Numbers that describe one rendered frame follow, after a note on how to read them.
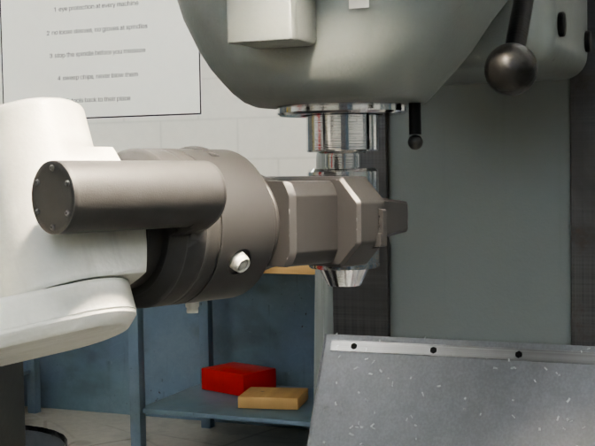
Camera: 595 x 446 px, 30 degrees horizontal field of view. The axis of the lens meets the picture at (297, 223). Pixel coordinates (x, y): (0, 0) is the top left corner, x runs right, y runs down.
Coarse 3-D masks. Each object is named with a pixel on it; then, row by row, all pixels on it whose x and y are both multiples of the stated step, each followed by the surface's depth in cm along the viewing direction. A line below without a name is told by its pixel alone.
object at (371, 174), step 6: (342, 168) 72; (348, 168) 71; (354, 168) 71; (360, 168) 72; (366, 168) 72; (372, 168) 72; (312, 174) 72; (318, 174) 72; (324, 174) 72; (330, 174) 71; (336, 174) 71; (342, 174) 71; (348, 174) 71; (354, 174) 71; (360, 174) 71; (366, 174) 72; (372, 174) 72; (372, 180) 72; (378, 180) 73
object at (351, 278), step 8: (328, 272) 73; (336, 272) 72; (344, 272) 72; (352, 272) 72; (360, 272) 73; (328, 280) 73; (336, 280) 73; (344, 280) 73; (352, 280) 73; (360, 280) 73
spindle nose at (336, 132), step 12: (312, 120) 72; (324, 120) 71; (336, 120) 71; (348, 120) 71; (360, 120) 71; (372, 120) 72; (312, 132) 72; (324, 132) 71; (336, 132) 71; (348, 132) 71; (360, 132) 71; (372, 132) 72; (312, 144) 72; (324, 144) 71; (336, 144) 71; (348, 144) 71; (360, 144) 71; (372, 144) 72
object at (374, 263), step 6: (378, 186) 73; (378, 192) 73; (378, 252) 73; (372, 258) 72; (378, 258) 73; (366, 264) 72; (372, 264) 72; (378, 264) 73; (336, 270) 72; (342, 270) 72
